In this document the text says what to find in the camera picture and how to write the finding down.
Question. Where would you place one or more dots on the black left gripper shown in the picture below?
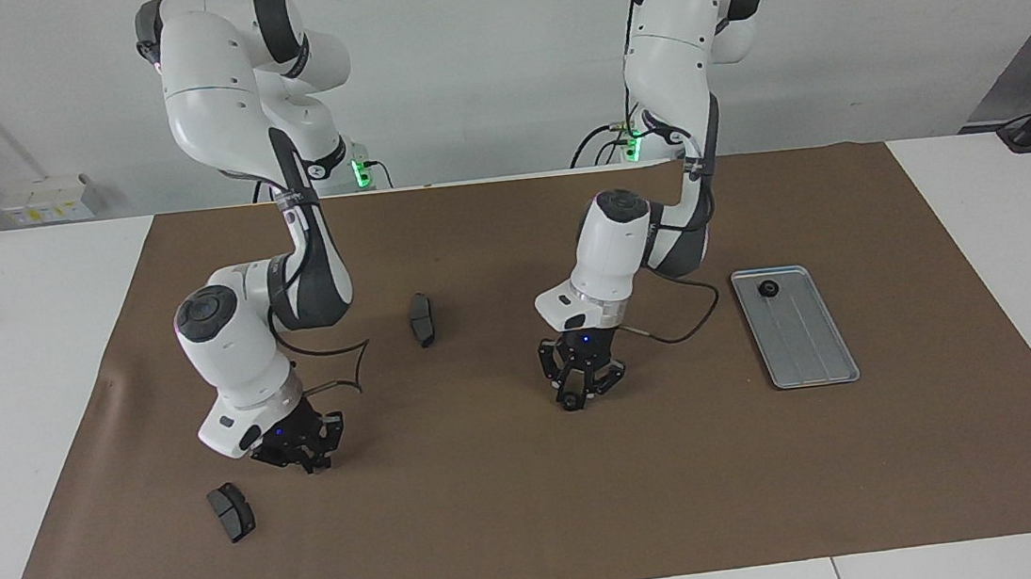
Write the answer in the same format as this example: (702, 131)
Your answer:
(586, 349)

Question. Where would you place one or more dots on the white wall socket box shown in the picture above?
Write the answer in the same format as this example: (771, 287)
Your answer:
(53, 202)

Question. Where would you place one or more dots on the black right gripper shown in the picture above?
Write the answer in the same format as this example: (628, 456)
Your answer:
(288, 434)

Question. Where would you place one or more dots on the dark grey brake pad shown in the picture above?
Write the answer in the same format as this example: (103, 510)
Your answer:
(233, 513)
(422, 319)

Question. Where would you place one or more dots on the silver metal tray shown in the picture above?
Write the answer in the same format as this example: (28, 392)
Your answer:
(804, 337)

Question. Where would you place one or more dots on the brown paper mat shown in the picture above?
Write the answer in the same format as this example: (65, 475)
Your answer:
(537, 514)

